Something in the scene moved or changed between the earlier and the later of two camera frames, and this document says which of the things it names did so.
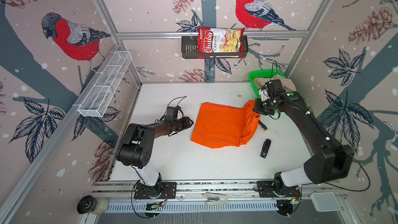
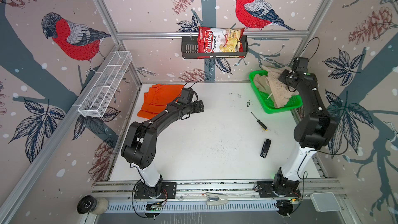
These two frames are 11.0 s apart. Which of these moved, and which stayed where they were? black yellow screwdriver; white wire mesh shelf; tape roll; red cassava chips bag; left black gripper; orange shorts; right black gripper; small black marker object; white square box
Moved: orange shorts; right black gripper; left black gripper
Stayed: white square box; black yellow screwdriver; small black marker object; red cassava chips bag; white wire mesh shelf; tape roll
